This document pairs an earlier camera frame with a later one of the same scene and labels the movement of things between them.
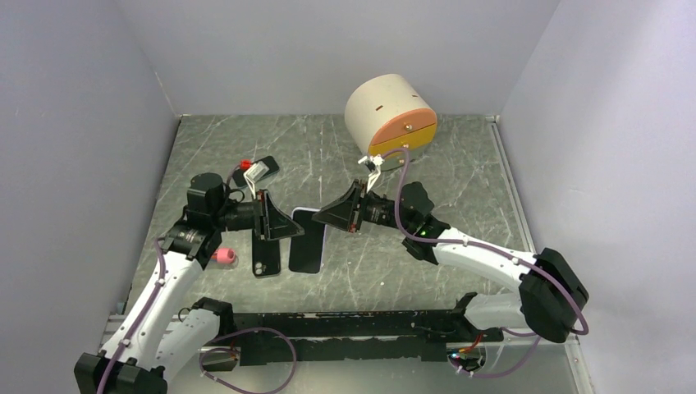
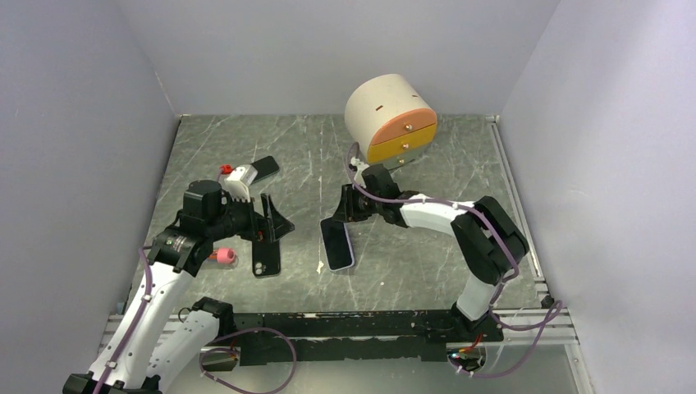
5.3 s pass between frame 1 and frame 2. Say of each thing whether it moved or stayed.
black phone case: stayed
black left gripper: stayed
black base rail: stayed
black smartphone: moved
